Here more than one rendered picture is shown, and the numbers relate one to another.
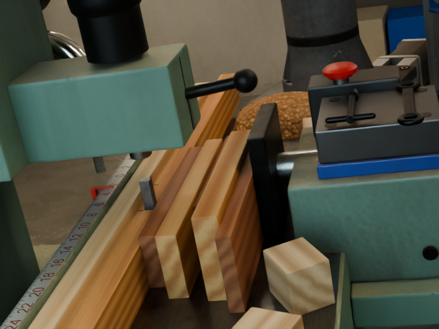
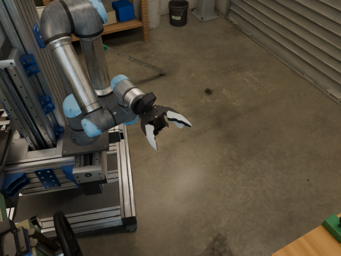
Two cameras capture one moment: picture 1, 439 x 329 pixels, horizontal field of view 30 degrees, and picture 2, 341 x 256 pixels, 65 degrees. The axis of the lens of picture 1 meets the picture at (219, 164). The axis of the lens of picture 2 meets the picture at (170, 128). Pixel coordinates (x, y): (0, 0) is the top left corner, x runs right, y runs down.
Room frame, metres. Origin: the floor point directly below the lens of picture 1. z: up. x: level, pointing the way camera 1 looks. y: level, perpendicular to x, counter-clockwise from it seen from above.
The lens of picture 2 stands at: (0.07, -0.27, 1.84)
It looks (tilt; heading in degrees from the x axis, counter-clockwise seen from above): 47 degrees down; 315
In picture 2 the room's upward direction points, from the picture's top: straight up
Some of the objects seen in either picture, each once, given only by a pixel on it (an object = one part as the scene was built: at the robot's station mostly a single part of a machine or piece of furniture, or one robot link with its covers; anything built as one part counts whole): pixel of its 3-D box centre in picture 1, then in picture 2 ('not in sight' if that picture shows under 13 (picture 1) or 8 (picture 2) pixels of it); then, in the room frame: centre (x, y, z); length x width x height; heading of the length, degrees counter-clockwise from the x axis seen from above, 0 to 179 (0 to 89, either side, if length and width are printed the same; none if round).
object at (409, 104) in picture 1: (408, 102); (16, 242); (0.61, -0.16, 1.00); 0.10 x 0.02 x 0.01; 166
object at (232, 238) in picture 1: (253, 203); not in sight; (0.63, -0.02, 0.93); 0.24 x 0.01 x 0.06; 166
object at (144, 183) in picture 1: (151, 205); not in sight; (0.65, 0.07, 0.94); 0.01 x 0.01 x 0.05; 76
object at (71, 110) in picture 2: not in sight; (78, 109); (1.01, -0.62, 0.98); 0.13 x 0.12 x 0.14; 82
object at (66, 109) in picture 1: (108, 110); not in sight; (0.66, 0.08, 1.03); 0.14 x 0.07 x 0.09; 76
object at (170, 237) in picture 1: (198, 209); not in sight; (0.65, 0.03, 0.93); 0.20 x 0.02 x 0.06; 166
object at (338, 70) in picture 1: (340, 70); not in sight; (0.68, -0.12, 1.02); 0.03 x 0.03 x 0.01
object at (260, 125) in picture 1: (304, 164); not in sight; (0.66, -0.07, 0.95); 0.09 x 0.07 x 0.09; 166
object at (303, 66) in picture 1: (325, 57); not in sight; (1.29, -0.20, 0.87); 0.15 x 0.15 x 0.10
